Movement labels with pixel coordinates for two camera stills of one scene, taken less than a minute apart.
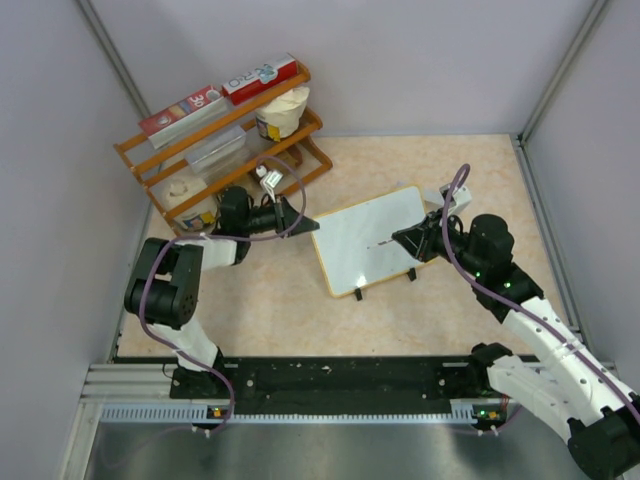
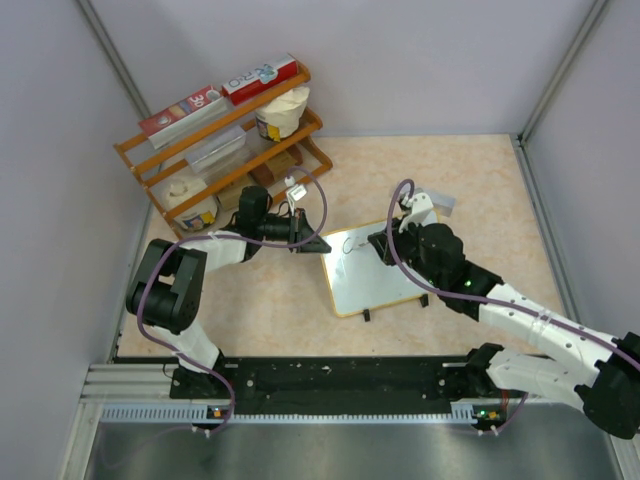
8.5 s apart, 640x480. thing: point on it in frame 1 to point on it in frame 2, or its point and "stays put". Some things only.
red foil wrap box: (165, 125) stays put
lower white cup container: (198, 220) stays put
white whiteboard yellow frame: (355, 239) to (408, 274)
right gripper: (421, 245) to (382, 242)
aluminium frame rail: (127, 384) stays put
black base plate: (256, 381) stays put
